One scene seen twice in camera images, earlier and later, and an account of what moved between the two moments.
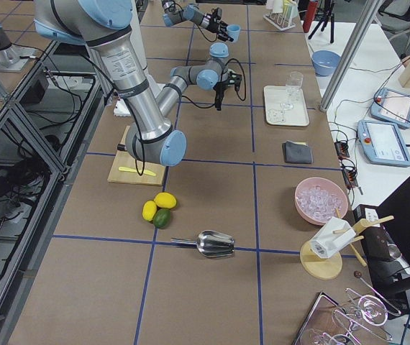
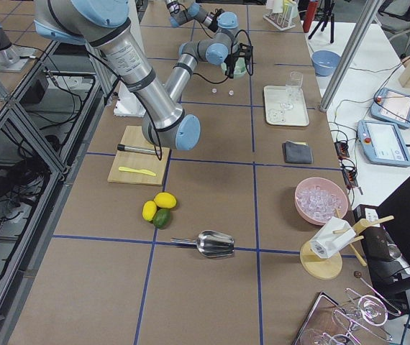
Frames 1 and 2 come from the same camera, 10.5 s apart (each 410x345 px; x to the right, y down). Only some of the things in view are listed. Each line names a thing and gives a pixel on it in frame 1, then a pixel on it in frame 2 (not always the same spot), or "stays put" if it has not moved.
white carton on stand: (324, 242) stays put
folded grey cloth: (297, 152) stays put
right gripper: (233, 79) → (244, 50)
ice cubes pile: (319, 203) stays put
